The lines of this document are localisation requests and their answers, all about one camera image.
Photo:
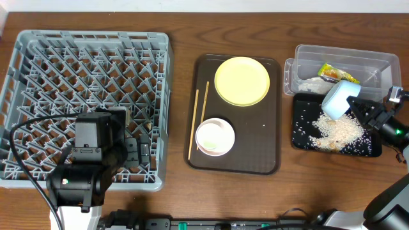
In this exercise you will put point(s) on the black rail with green clips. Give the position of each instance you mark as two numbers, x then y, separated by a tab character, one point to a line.
127	220

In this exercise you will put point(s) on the black rectangular tray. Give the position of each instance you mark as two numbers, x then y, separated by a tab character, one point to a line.
303	127

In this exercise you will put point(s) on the spilled rice pile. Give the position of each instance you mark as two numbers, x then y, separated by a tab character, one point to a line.
338	132

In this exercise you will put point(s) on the right wooden chopstick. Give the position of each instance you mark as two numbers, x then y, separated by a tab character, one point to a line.
202	112

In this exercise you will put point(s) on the left wooden chopstick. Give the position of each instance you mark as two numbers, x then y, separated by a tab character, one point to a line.
193	123

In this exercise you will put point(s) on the yellow round plate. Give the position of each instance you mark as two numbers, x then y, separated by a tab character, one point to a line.
242	81

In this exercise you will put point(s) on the pink white bowl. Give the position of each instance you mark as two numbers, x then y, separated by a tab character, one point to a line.
215	137

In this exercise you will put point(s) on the crumpled white tissue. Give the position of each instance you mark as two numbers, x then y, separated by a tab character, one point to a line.
315	85

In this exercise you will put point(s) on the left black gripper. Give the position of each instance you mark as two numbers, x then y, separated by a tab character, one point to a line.
140	151

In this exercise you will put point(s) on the clear plastic bin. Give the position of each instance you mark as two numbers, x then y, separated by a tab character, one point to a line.
376	71

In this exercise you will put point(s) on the grey plastic dishwasher rack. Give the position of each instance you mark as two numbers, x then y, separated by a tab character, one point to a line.
54	74

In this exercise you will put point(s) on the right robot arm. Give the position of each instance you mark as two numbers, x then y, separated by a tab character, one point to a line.
389	210

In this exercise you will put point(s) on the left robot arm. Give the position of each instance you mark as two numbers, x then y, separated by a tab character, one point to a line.
78	184

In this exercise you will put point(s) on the dark brown serving tray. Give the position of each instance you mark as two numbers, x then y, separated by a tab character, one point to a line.
257	147

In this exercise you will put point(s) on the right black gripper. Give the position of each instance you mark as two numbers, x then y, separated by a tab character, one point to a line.
378	117

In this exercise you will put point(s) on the wooden chopstick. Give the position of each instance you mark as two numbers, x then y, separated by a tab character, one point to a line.
202	112
193	123

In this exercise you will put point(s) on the green orange snack wrapper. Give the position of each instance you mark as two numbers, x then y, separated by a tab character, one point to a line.
328	70

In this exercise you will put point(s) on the light blue bowl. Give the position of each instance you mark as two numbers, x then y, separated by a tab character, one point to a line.
335	102

